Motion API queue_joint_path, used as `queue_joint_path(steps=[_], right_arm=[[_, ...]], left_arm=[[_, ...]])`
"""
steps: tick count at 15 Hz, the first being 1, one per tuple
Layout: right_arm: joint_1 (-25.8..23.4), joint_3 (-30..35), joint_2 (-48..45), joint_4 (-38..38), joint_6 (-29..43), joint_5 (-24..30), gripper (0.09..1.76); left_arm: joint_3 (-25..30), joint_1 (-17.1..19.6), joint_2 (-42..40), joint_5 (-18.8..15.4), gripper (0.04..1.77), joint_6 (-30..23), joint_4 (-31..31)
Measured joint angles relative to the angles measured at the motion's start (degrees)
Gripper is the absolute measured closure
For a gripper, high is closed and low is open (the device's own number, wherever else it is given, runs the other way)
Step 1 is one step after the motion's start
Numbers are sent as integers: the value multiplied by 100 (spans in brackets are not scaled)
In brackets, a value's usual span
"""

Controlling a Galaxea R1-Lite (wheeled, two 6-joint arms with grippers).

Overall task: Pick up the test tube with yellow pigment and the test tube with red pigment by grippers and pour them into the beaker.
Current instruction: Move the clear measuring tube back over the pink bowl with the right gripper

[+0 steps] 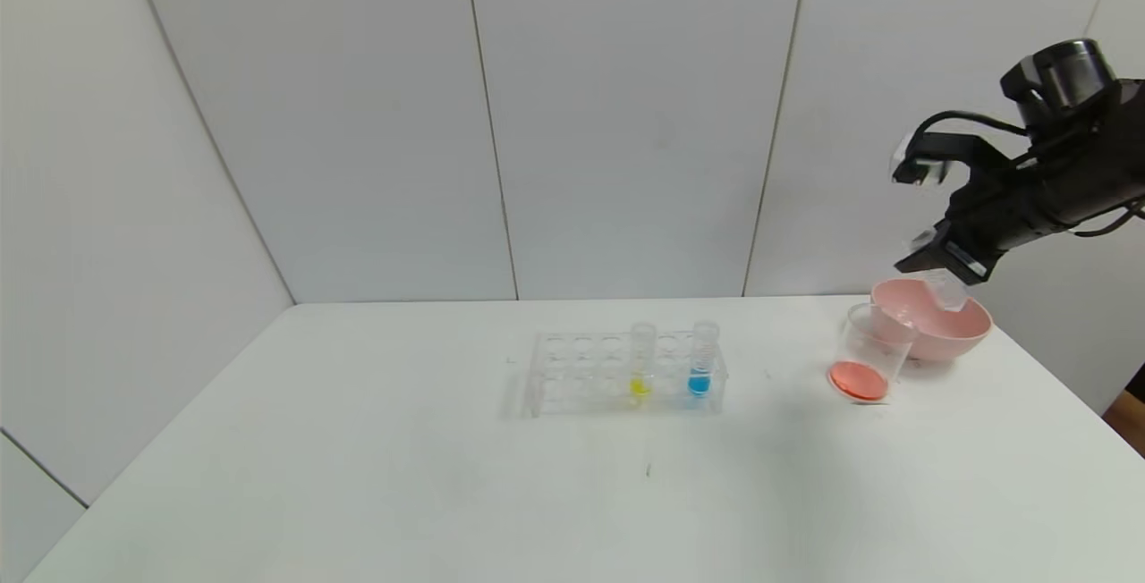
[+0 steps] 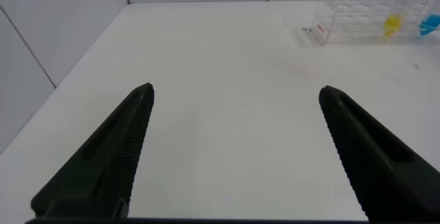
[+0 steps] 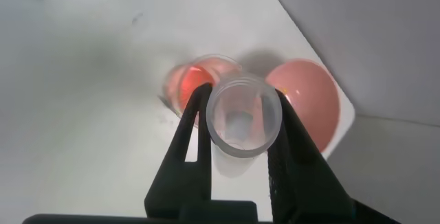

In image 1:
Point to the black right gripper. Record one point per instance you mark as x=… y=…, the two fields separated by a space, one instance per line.
x=955 y=257

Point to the test tube with red pigment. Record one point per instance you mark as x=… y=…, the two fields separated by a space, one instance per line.
x=948 y=292

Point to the test tube with yellow pigment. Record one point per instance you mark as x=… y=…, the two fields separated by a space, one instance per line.
x=640 y=384

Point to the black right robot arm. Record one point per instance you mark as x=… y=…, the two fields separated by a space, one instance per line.
x=1091 y=154

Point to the clear glass beaker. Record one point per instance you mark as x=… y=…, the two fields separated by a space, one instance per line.
x=859 y=377

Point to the test tube with blue pigment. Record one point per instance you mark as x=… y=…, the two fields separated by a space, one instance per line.
x=699 y=382

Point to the clear acrylic test tube rack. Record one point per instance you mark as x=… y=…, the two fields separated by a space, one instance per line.
x=555 y=386

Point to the pink bowl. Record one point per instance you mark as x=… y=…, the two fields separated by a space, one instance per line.
x=939 y=333

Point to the white black wrist camera box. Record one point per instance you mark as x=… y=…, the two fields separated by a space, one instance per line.
x=926 y=167

